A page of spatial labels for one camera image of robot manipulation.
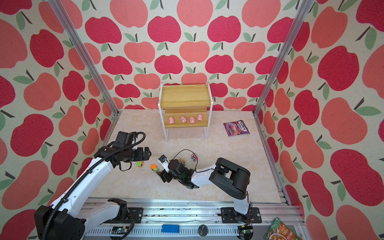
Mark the green toy car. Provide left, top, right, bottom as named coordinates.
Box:
left=137, top=161, right=144, bottom=168

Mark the orange green toy truck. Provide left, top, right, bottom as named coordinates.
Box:
left=151, top=164, right=159, bottom=173

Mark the wooden two-tier shelf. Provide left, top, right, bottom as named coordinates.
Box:
left=158, top=82, right=214, bottom=142

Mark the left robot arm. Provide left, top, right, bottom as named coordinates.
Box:
left=34, top=146, right=152, bottom=240

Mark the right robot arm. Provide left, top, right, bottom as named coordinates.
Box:
left=158, top=155, right=252, bottom=224

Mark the green pink toy bus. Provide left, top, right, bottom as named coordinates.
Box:
left=178, top=159, right=186, bottom=166

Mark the pink toy car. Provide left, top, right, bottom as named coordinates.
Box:
left=191, top=154, right=198, bottom=162

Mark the blue tape block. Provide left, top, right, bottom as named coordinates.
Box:
left=162, top=224, right=180, bottom=234

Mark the round black knob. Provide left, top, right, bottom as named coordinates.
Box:
left=198, top=225, right=209, bottom=237

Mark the purple candy bag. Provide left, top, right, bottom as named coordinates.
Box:
left=223, top=120, right=250, bottom=137

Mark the green snack packet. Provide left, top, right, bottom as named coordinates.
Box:
left=264, top=217, right=302, bottom=240

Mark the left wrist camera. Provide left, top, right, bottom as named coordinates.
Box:
left=113, top=131, right=138, bottom=149

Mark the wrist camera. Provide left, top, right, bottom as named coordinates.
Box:
left=158, top=155, right=170, bottom=173
left=113, top=131, right=138, bottom=149

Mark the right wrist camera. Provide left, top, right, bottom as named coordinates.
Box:
left=158, top=155, right=170, bottom=173

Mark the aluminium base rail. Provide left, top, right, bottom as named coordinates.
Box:
left=79, top=198, right=311, bottom=240

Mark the left aluminium frame post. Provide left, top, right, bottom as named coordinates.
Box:
left=48, top=0, right=120, bottom=117

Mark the aluminium frame post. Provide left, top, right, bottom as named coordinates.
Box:
left=48, top=0, right=120, bottom=117
left=253, top=0, right=314, bottom=116

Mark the right aluminium frame post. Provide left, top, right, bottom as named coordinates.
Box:
left=253, top=0, right=314, bottom=116

